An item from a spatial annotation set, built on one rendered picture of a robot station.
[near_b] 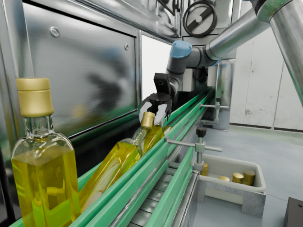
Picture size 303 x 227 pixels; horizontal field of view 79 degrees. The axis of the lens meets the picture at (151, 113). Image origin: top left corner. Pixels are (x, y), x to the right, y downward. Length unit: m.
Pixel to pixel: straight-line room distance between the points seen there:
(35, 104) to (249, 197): 0.59
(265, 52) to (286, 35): 3.74
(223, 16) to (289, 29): 1.03
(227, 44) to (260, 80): 3.46
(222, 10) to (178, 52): 0.76
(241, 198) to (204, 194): 0.11
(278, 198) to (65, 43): 0.79
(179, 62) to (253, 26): 0.25
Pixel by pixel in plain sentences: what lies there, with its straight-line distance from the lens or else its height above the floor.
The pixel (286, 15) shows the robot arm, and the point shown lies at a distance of 0.41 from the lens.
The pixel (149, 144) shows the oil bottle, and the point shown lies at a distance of 0.52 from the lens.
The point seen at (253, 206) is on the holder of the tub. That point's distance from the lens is 0.67.
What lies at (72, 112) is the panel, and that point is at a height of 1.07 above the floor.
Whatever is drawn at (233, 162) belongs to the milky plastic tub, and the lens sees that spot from 0.78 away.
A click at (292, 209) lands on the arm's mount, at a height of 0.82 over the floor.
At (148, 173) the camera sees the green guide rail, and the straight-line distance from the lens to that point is 0.43.
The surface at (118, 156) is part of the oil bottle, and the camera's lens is 0.42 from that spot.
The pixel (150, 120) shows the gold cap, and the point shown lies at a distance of 0.52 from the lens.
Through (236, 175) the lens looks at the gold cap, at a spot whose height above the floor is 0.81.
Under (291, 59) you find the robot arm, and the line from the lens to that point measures 0.40.
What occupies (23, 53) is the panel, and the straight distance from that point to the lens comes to 0.40.
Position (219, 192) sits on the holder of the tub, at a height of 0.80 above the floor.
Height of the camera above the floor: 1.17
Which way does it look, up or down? 13 degrees down
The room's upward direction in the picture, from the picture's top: straight up
